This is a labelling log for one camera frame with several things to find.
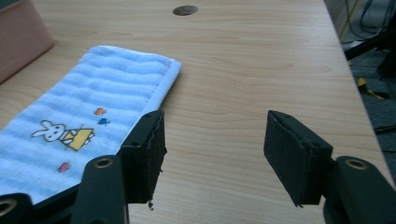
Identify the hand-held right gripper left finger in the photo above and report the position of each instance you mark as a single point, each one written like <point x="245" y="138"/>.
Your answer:
<point x="144" y="155"/>

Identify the blue striped rabbit towel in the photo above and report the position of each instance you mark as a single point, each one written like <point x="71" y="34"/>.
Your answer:
<point x="93" y="105"/>

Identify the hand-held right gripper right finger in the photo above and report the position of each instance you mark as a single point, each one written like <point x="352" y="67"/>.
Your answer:
<point x="294" y="155"/>

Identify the pink box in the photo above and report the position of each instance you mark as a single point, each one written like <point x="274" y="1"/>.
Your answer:
<point x="20" y="37"/>

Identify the black stand leg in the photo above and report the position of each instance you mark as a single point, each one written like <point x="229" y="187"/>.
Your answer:
<point x="369" y="45"/>

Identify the yellow and black floor tape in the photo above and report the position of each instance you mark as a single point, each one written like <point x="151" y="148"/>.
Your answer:
<point x="369" y="88"/>

